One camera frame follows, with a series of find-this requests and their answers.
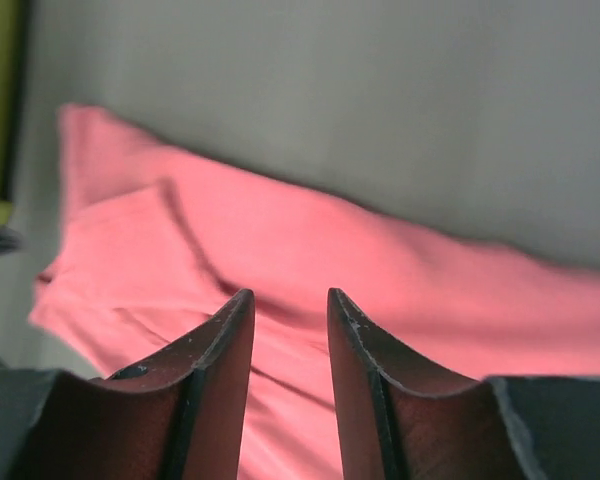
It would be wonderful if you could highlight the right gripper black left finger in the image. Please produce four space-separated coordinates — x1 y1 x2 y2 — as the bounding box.
0 290 255 479

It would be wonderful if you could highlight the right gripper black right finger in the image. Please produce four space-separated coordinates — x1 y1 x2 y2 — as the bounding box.
328 288 600 479

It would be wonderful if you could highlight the pink t shirt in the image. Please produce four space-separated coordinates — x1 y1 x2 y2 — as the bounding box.
30 105 600 479

